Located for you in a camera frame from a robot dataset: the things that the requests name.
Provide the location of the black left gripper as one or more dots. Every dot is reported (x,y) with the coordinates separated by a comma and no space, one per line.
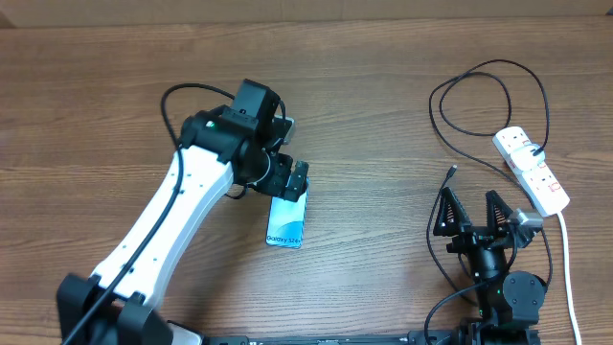
(277,184)

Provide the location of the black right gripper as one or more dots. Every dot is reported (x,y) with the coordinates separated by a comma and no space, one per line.
(476,235)

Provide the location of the Samsung Galaxy smartphone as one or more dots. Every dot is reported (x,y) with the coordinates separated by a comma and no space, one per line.
(285,227)

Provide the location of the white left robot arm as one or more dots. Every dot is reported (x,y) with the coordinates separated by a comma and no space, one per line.
(232,144)

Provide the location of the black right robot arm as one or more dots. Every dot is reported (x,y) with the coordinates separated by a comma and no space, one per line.
(508,301)

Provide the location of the white charger plug adapter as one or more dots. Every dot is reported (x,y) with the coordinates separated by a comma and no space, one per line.
(526,158)

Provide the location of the white power strip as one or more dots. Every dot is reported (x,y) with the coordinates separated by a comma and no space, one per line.
(540,183)

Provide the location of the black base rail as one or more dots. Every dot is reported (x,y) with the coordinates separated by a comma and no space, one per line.
(325,340)

